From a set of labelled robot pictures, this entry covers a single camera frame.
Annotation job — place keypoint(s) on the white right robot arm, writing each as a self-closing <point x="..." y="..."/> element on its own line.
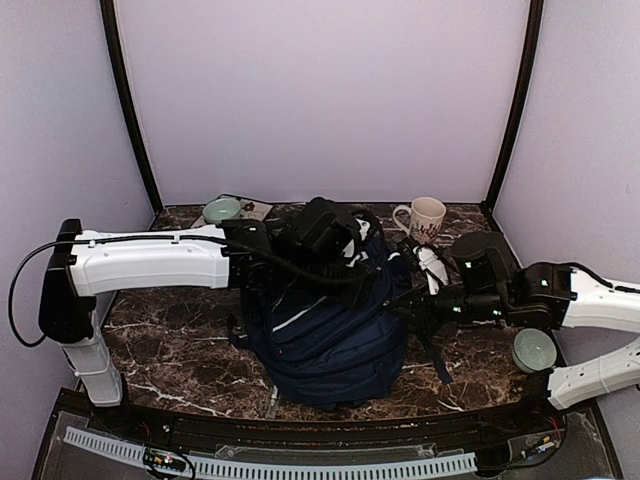
<point x="542" y="296"/>

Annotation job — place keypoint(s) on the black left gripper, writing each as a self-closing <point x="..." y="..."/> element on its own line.
<point x="352" y="295"/>

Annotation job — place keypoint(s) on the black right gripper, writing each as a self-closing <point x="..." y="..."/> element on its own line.
<point x="419" y="298"/>

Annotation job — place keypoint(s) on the black frame post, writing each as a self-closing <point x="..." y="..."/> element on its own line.
<point x="126" y="100"/>
<point x="521" y="89"/>

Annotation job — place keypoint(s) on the black front rail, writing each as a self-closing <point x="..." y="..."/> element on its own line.
<point x="481" y="429"/>

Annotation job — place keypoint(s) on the left black frame post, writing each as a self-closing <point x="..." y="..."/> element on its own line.
<point x="126" y="100"/>

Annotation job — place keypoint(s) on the cream floral mug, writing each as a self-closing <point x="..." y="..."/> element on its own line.
<point x="426" y="216"/>

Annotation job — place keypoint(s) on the pale green bowl right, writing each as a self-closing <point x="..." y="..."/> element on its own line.
<point x="533" y="351"/>

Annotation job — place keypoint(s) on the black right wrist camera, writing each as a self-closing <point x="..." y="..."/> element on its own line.
<point x="483" y="259"/>

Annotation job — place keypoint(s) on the square floral plate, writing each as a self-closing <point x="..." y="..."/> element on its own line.
<point x="251" y="209"/>

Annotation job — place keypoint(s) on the right black frame post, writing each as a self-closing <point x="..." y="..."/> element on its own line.
<point x="521" y="89"/>

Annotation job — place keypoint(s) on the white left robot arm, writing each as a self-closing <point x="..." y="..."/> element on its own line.
<point x="87" y="263"/>

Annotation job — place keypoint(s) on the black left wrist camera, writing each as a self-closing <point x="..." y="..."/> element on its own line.
<point x="325" y="228"/>

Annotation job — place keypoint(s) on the pale green bowl on plate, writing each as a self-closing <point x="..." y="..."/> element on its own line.
<point x="221" y="209"/>

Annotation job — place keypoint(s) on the navy blue student backpack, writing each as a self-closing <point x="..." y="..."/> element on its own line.
<point x="327" y="345"/>

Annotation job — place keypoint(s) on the grey slotted cable duct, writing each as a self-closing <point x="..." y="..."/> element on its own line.
<point x="245" y="463"/>

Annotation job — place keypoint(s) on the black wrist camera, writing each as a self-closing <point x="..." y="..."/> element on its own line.
<point x="483" y="259"/>
<point x="325" y="228"/>

